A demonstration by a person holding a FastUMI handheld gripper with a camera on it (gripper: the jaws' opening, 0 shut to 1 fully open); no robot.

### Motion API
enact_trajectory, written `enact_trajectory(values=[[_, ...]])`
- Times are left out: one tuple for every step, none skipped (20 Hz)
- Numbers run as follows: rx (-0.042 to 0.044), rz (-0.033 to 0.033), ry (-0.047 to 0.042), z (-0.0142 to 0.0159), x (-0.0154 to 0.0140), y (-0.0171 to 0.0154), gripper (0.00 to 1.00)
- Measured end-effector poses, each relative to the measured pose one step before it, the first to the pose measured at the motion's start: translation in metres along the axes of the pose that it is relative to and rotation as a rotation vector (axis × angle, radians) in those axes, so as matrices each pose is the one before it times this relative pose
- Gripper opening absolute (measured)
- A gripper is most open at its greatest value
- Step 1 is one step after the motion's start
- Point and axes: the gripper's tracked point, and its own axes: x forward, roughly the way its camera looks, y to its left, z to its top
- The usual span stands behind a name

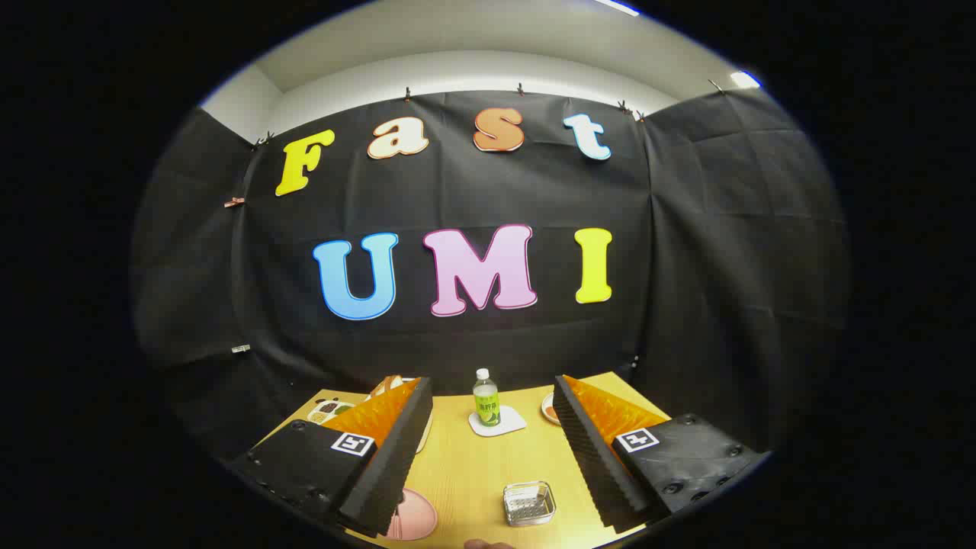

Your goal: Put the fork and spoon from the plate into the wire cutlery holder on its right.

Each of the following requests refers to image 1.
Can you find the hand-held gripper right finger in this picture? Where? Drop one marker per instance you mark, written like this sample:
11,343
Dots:
595,457

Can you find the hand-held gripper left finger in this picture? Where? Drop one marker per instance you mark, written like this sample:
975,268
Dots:
389,465

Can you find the pink round plate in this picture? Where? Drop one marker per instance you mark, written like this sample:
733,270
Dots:
418,517

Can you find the white plate with food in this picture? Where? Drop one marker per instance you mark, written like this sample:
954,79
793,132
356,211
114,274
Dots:
550,410

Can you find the square metal drain basket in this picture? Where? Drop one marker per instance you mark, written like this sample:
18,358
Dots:
528,503

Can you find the toast slice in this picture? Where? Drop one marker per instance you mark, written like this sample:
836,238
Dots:
386,384

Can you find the white divided snack tray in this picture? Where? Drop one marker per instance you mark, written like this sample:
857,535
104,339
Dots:
328,412

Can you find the white square coaster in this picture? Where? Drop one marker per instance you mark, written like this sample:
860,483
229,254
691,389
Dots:
512,421

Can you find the green label drink bottle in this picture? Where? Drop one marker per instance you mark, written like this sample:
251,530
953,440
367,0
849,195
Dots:
486,404

